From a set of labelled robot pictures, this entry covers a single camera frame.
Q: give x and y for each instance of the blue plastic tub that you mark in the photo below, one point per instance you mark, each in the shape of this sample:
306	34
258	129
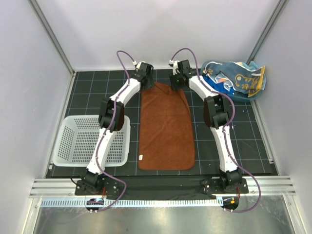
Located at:
239	97

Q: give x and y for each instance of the brown towel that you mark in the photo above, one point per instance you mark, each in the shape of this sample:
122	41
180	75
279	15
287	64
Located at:
166	136

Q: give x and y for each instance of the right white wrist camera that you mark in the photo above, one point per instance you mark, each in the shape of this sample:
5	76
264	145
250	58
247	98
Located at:
174	65

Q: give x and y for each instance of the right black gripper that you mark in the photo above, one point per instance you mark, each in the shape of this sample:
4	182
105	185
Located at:
174	86

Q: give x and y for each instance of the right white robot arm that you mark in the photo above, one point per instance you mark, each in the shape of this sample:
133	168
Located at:
218	114

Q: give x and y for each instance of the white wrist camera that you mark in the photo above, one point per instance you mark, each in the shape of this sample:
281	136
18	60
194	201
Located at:
137	64
174	65

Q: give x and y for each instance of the aluminium front rail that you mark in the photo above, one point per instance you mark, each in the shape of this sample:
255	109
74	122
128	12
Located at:
267	185

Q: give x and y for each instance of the aluminium frame post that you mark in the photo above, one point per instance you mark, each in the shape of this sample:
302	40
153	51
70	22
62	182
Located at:
274	16
50	33

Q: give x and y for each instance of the left aluminium frame post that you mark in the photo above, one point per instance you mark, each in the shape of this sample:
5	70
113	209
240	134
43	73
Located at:
50	33

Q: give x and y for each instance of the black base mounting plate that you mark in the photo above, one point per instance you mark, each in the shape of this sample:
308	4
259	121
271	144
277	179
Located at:
112	189

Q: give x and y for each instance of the slotted cable duct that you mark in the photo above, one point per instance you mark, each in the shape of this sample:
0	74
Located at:
101	203

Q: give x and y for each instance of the bright blue cloth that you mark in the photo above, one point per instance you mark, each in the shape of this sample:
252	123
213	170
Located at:
219	86

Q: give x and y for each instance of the right aluminium frame post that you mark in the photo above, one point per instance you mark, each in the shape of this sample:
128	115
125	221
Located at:
274	16

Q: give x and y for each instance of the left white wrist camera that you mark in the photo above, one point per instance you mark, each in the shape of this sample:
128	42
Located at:
137	64

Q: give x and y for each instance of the white perforated plastic basket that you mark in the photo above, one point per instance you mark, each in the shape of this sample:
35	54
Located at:
77	138

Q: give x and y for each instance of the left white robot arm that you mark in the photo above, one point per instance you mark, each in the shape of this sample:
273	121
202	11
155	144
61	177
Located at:
111	119

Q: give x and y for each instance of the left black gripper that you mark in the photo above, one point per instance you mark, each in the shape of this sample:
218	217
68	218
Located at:
150	84

